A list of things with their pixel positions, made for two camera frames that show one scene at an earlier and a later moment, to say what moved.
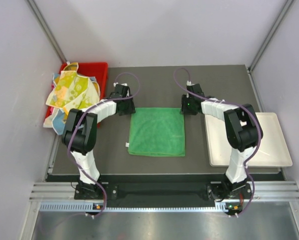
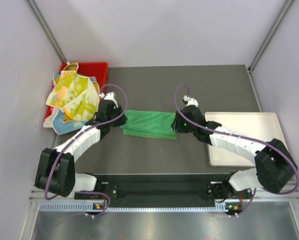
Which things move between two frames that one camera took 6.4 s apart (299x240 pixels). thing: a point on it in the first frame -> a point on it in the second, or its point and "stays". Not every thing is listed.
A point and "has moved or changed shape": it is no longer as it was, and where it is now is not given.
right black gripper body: (187, 107) -> (181, 126)
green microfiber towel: (157, 131) has moved or changed shape
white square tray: (273, 151) stays
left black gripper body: (128, 107) -> (119, 122)
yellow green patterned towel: (72, 91) stays
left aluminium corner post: (37, 14) stays
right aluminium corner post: (279, 19) stays
